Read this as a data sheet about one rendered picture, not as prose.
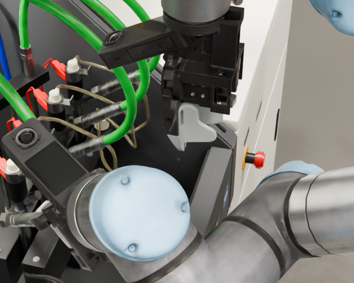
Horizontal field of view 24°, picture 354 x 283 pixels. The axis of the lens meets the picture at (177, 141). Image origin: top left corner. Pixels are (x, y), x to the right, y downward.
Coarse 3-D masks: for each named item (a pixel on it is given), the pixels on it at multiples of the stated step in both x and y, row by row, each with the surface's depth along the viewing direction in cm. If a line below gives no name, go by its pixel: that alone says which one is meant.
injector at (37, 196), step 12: (12, 180) 116; (24, 180) 118; (12, 192) 118; (24, 192) 119; (36, 192) 119; (12, 204) 120; (24, 204) 120; (24, 228) 124; (24, 240) 126; (24, 252) 128
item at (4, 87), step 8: (0, 72) 89; (0, 80) 89; (0, 88) 89; (8, 88) 89; (8, 96) 89; (16, 96) 89; (16, 104) 89; (24, 104) 89; (24, 112) 89; (32, 112) 90; (24, 120) 89
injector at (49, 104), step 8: (48, 96) 128; (48, 104) 127; (56, 104) 127; (48, 112) 129; (56, 112) 128; (64, 112) 129; (64, 120) 130; (56, 128) 130; (64, 128) 131; (56, 136) 132; (64, 136) 133; (64, 144) 133
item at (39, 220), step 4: (36, 212) 92; (40, 212) 88; (44, 212) 86; (32, 216) 90; (36, 216) 88; (40, 216) 86; (44, 216) 86; (32, 220) 88; (36, 220) 87; (40, 220) 86; (44, 220) 86; (36, 224) 88; (40, 224) 87; (44, 224) 87; (48, 224) 87; (40, 228) 88; (44, 228) 87
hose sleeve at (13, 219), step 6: (6, 216) 107; (12, 216) 106; (18, 216) 105; (24, 216) 103; (30, 216) 102; (6, 222) 107; (12, 222) 106; (18, 222) 104; (24, 222) 103; (30, 222) 102
